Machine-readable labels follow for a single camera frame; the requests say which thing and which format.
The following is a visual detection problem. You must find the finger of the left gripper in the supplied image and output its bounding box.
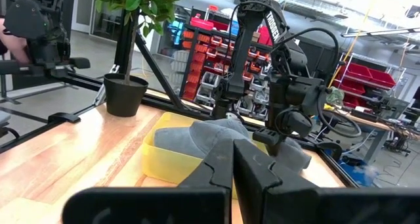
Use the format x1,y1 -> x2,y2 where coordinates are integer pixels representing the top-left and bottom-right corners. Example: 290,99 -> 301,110
252,127 -> 287,158

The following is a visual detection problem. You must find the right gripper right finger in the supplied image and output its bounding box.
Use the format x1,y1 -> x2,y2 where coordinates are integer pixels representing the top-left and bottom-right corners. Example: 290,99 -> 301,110
233,138 -> 320,224

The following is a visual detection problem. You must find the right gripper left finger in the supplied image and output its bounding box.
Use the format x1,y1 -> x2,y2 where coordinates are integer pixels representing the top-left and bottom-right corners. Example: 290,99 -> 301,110
178,138 -> 235,199

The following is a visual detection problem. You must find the blue denim baseball cap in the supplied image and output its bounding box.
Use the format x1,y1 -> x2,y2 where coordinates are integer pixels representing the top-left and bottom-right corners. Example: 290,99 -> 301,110
153,118 -> 313,173

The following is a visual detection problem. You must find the person's forearm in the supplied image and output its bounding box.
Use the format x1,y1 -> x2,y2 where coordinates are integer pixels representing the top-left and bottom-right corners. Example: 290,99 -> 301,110
0,18 -> 31,64

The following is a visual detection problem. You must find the yellow plastic bin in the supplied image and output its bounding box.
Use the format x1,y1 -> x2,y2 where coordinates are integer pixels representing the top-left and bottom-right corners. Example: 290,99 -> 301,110
141,111 -> 272,200

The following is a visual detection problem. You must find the red storage bin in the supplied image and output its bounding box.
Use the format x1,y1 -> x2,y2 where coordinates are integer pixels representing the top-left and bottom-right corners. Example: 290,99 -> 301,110
339,62 -> 373,82
337,80 -> 366,96
368,68 -> 397,89

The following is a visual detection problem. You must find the grey workbench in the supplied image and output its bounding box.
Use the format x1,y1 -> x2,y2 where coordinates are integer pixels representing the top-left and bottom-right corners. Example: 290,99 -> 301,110
324,102 -> 420,166

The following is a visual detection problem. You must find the blue floor bin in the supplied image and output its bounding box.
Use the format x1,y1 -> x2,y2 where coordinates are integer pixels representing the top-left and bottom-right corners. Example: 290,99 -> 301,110
337,154 -> 379,187

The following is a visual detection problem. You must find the black rack with orange bins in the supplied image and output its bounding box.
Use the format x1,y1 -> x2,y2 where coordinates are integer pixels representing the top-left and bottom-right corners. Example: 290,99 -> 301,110
179,7 -> 277,120

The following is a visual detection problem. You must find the long ceiling light bar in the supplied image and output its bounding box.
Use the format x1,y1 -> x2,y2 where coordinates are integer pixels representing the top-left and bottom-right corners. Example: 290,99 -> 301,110
340,26 -> 420,39

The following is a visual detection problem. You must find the red toolbox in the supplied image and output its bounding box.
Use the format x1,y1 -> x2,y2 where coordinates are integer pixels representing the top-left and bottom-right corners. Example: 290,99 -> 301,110
190,16 -> 215,32

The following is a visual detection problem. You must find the black plant pot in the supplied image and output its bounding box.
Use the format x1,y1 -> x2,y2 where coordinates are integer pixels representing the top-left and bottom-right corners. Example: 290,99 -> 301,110
102,73 -> 150,118

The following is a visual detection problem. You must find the black table clamp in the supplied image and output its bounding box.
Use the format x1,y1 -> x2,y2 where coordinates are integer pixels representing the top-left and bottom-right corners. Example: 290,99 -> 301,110
47,112 -> 81,125

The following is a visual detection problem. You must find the green leafy plant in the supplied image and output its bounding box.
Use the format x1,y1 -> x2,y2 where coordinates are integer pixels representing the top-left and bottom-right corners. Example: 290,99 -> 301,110
94,0 -> 194,85

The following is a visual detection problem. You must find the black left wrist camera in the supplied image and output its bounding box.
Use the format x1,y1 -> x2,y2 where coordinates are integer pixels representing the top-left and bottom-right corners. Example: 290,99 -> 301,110
285,110 -> 314,138

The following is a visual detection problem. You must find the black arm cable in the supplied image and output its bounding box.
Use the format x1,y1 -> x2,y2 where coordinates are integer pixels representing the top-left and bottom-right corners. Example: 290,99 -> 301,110
274,27 -> 341,87

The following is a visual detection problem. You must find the yellow cable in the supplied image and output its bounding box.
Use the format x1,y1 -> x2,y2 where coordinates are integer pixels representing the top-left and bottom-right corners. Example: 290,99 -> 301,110
327,0 -> 382,87

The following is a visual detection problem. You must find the white wire shelf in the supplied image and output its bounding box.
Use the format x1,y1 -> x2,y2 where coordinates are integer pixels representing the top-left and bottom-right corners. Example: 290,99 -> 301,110
333,52 -> 408,110

